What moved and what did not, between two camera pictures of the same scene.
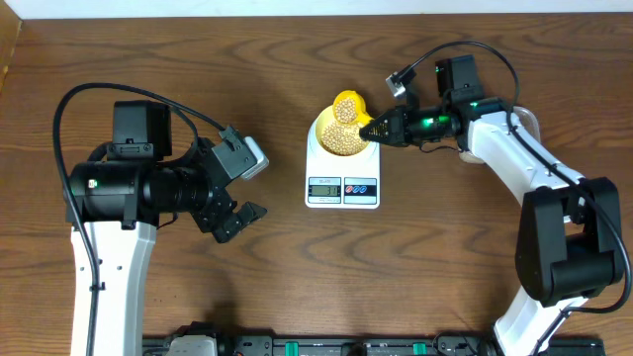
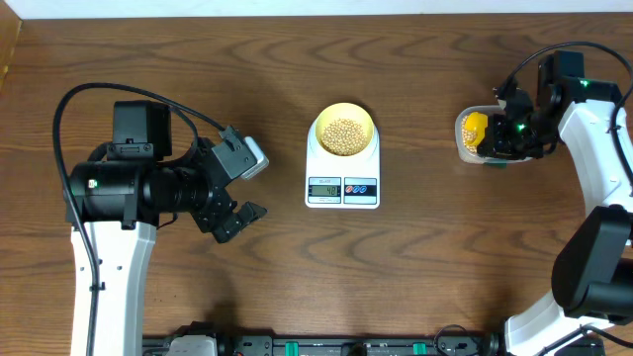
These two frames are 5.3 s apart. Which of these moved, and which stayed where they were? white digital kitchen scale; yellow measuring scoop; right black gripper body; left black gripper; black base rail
Moved: yellow measuring scoop; right black gripper body
Stayed: left black gripper; black base rail; white digital kitchen scale
